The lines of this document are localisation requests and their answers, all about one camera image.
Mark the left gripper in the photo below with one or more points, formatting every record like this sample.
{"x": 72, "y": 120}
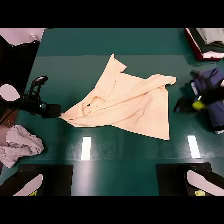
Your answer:
{"x": 51, "y": 110}

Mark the cream shirt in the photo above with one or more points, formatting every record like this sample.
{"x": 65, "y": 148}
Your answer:
{"x": 133, "y": 103}

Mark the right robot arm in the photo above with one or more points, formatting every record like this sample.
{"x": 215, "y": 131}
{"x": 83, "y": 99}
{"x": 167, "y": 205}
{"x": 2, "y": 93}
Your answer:
{"x": 203, "y": 180}

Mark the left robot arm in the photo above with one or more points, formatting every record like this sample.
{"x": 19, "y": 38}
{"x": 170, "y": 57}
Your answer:
{"x": 13, "y": 66}

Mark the light grey garment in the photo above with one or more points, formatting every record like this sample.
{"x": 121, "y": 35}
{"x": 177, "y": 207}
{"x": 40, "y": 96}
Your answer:
{"x": 20, "y": 143}

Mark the navy blue garment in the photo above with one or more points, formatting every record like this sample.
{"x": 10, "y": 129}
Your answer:
{"x": 213, "y": 78}

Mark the dark green garment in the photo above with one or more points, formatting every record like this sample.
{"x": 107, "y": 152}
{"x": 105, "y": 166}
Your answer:
{"x": 213, "y": 46}

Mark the white garment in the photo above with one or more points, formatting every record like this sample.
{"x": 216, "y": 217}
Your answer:
{"x": 215, "y": 33}

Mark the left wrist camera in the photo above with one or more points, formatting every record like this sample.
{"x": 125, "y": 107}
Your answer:
{"x": 37, "y": 82}

